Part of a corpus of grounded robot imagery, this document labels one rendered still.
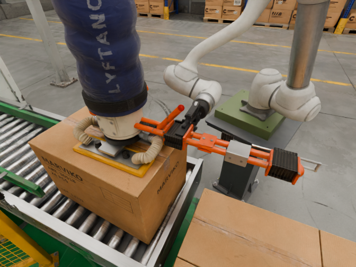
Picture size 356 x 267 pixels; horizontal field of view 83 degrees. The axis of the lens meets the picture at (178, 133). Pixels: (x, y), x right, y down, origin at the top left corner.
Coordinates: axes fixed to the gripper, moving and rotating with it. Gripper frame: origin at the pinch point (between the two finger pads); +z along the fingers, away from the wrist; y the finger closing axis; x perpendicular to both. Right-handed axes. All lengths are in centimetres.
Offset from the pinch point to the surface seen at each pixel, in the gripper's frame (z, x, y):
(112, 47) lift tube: 6.6, 18.9, -29.3
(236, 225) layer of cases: -5, -29, 53
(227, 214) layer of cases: -9, -23, 53
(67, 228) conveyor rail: 31, 45, 49
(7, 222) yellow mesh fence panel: 41, 76, 52
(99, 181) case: 20.6, 24.5, 15.7
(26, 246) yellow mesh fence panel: 42, 75, 76
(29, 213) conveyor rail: 34, 67, 50
